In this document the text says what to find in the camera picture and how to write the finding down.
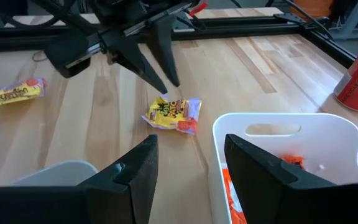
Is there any black aluminium table frame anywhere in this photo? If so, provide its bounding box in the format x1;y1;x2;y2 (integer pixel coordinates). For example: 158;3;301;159
0;11;357;68

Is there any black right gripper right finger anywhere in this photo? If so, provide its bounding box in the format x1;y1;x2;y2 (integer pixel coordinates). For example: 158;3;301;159
224;133;336;224

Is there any grey metal stand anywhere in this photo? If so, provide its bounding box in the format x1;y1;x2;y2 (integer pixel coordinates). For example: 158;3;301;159
330;0;358;40

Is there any orange vacuum cleaner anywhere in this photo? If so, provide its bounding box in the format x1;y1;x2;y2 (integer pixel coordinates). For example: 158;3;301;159
290;0;335;19

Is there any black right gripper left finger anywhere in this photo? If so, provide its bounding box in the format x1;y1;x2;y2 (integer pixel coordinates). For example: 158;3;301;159
77;134;160;224

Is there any white plastic bin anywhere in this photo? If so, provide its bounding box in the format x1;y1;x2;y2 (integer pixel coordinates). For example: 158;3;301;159
208;112;358;224

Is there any yellow purple sour candy packet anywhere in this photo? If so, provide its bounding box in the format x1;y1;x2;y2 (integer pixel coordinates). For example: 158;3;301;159
140;94;203;135
0;77;48;109

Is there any red clamp handle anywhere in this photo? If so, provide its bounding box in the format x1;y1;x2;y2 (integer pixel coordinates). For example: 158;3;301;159
188;1;209;17

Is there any light grey plastic bin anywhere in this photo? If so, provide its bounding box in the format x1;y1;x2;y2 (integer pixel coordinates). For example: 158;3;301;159
10;159;99;188

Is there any orange candy wrapper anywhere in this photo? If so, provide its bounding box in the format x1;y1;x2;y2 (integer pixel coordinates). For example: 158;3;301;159
221;167;249;224
279;154;306;170

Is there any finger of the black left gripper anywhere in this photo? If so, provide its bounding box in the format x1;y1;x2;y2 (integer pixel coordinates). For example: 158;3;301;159
145;16;181;88
106;35;169;95

